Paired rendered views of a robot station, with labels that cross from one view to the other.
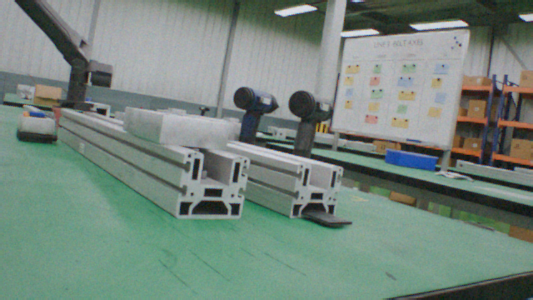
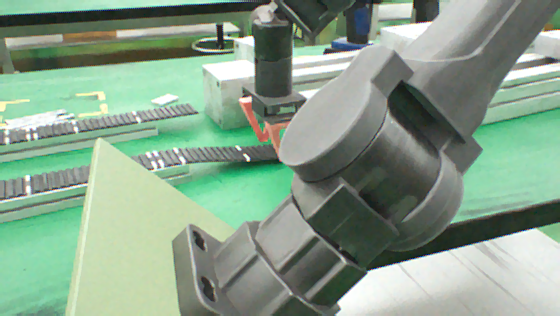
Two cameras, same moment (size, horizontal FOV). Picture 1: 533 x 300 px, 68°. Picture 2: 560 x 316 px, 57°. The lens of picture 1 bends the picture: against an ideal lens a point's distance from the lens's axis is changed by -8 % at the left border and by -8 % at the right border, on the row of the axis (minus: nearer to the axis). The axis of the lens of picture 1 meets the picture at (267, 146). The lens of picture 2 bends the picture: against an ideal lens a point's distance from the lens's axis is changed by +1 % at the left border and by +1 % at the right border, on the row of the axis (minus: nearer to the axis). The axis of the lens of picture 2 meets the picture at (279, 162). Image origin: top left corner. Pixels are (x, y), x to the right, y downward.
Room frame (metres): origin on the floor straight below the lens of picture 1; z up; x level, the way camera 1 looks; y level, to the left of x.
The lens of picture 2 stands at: (1.07, 1.30, 1.14)
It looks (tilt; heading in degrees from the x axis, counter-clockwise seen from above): 27 degrees down; 282
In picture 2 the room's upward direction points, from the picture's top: straight up
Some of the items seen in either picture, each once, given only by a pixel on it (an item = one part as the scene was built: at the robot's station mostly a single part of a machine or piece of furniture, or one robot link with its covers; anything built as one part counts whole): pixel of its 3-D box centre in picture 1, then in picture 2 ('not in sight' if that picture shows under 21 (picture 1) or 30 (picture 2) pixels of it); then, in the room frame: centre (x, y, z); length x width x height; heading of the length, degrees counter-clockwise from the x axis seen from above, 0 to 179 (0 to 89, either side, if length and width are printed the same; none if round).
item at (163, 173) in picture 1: (118, 144); (488, 91); (0.87, 0.31, 0.82); 0.80 x 0.10 x 0.09; 38
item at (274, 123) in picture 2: (65, 117); (280, 129); (1.22, 0.61, 0.84); 0.07 x 0.07 x 0.09; 38
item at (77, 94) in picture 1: (77, 94); (273, 79); (1.23, 0.59, 0.91); 0.10 x 0.07 x 0.07; 128
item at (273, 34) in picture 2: (81, 74); (272, 37); (1.23, 0.58, 0.97); 0.07 x 0.06 x 0.07; 109
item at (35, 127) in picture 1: (38, 128); not in sight; (1.02, 0.57, 0.81); 0.10 x 0.08 x 0.06; 128
